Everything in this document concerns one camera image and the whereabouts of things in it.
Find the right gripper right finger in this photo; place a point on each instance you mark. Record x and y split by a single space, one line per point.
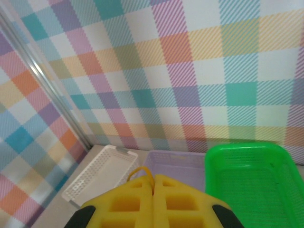
185 206

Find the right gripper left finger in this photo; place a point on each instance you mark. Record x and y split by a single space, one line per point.
123 206

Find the purple plastic basket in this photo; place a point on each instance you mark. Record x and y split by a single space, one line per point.
178 171

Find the white plastic basket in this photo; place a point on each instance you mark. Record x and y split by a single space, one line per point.
99 171

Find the green plastic basket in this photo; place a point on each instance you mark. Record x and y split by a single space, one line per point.
249 185

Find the aluminium frame post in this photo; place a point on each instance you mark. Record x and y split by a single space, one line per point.
47 83

